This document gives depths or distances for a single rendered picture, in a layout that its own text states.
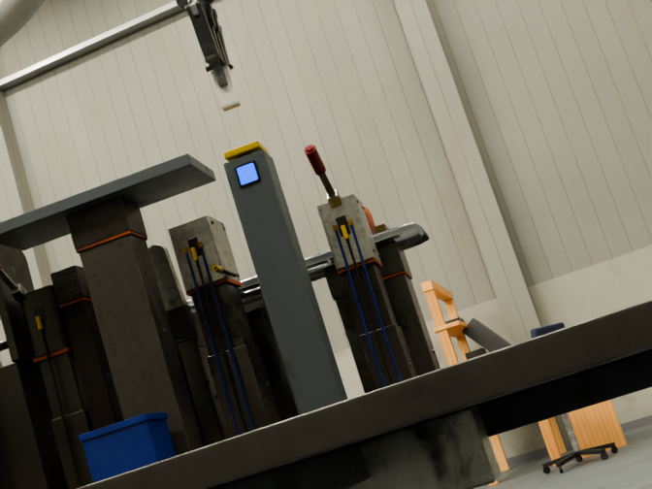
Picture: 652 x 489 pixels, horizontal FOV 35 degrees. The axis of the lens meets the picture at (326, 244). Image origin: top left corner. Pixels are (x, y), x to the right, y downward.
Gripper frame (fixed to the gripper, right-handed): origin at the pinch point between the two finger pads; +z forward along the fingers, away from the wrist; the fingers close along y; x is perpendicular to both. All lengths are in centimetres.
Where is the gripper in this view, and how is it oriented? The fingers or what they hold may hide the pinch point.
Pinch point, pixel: (225, 88)
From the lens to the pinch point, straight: 174.0
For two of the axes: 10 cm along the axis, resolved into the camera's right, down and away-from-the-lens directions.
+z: 3.0, 9.4, -1.9
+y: 1.9, 1.3, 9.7
